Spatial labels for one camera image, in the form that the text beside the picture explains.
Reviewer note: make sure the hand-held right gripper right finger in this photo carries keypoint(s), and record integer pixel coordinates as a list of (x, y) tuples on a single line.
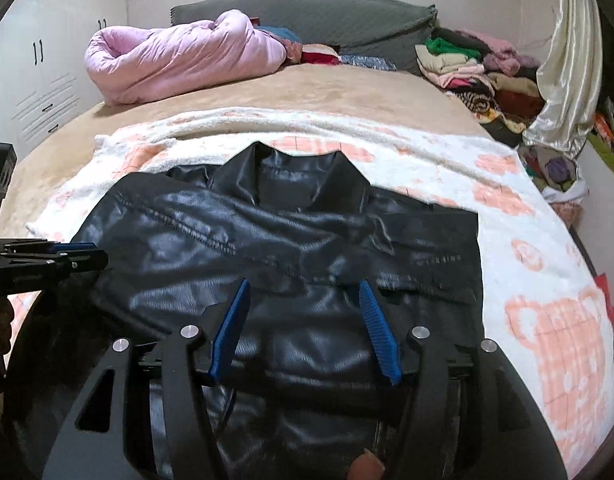
[(382, 335)]

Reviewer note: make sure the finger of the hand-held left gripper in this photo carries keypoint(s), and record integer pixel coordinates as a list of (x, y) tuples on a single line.
[(37, 248), (87, 261)]

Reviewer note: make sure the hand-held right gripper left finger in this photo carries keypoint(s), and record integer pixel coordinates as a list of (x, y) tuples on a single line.
[(229, 332)]

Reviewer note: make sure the black leather jacket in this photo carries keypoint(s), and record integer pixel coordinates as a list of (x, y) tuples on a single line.
[(287, 240)]

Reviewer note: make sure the floral bag of clothes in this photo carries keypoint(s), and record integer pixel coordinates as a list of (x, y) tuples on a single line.
[(557, 170)]

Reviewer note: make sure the pile of folded clothes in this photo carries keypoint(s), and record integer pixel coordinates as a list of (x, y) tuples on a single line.
[(462, 65)]

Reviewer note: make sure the scattered colourful clothes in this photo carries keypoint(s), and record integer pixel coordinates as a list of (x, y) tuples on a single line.
[(612, 125)]

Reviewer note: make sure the person's right hand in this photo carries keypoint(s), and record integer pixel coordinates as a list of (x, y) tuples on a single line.
[(367, 467)]

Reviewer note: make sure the white wardrobe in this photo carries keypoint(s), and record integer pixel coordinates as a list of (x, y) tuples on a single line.
[(47, 60)]

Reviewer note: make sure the white peach-printed blanket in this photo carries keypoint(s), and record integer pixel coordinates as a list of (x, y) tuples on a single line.
[(537, 270)]

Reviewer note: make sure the red plastic basket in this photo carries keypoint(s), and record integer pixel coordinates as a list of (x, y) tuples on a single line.
[(604, 295)]

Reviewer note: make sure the pink quilt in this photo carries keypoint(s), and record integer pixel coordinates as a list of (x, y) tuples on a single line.
[(187, 55)]

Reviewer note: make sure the blue patterned cloth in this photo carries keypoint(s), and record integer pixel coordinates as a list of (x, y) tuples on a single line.
[(367, 62)]

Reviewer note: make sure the red and white pillow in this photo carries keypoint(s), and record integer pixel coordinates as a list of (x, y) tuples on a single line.
[(319, 54)]

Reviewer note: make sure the teal cloth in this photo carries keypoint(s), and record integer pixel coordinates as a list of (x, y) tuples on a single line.
[(279, 35)]

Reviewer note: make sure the grey padded headboard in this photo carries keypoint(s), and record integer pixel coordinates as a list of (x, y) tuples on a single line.
[(347, 25)]

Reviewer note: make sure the cream satin curtain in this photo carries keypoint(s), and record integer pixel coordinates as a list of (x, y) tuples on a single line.
[(572, 60)]

